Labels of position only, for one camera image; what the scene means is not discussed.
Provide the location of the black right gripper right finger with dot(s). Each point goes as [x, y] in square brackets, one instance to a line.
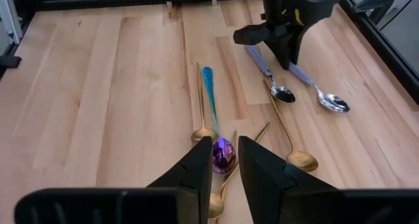
[268, 184]

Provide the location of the small black bracket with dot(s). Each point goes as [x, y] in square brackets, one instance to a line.
[10, 61]

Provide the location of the gold spoon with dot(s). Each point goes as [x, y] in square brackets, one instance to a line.
[200, 135]
[216, 202]
[302, 160]
[234, 137]

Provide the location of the white panel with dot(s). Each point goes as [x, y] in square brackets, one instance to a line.
[8, 14]

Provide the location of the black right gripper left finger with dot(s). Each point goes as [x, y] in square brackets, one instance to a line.
[199, 171]

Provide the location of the iridescent rainbow spoon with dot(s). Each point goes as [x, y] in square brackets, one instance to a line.
[224, 155]

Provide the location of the black frame clamp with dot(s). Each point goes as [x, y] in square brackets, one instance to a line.
[376, 3]

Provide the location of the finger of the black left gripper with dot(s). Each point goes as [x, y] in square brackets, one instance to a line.
[289, 47]
[255, 34]

